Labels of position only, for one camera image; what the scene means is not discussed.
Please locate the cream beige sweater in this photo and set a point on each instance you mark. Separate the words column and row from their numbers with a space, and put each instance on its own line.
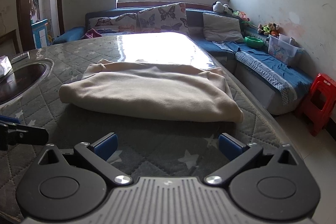
column 170, row 92

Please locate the large butterfly print pillow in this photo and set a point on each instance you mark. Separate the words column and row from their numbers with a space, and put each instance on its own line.
column 166, row 18

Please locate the white remote control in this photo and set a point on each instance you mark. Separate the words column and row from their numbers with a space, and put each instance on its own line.
column 20, row 57

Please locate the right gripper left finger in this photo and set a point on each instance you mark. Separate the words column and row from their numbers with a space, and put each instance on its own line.
column 95, row 157

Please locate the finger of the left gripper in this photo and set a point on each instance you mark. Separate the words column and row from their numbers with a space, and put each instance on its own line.
column 12, row 133

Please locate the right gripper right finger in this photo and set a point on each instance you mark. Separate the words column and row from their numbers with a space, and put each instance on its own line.
column 240, row 155

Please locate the red plastic stool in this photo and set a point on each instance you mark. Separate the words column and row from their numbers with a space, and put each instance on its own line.
column 318, row 103

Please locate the pink white tissue pack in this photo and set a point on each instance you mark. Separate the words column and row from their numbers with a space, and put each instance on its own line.
column 5, row 66

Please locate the magenta blanket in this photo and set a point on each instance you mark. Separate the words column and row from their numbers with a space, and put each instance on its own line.
column 90, row 34

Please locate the clear plastic storage box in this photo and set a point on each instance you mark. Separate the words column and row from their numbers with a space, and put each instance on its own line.
column 284, row 52

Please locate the grey quilted star table cover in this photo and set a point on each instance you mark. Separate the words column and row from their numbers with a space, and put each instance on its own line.
column 154, row 140

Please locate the blue white cabinet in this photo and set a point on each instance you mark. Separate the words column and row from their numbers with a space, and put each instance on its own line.
column 40, row 34

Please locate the green plastic bowl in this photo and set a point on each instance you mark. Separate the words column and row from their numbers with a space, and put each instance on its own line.
column 253, row 42

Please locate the plain grey cushion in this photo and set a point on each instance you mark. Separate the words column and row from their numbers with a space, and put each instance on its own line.
column 218, row 28

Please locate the black white plush toy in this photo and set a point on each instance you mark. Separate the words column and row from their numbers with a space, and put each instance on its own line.
column 220, row 8

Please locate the blue corner sofa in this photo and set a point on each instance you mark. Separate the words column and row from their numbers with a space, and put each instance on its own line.
column 268, row 72

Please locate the long butterfly print pillow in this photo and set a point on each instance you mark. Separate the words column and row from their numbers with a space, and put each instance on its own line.
column 114, row 24

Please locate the colourful plush toys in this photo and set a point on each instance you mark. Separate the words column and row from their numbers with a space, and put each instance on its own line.
column 270, row 29

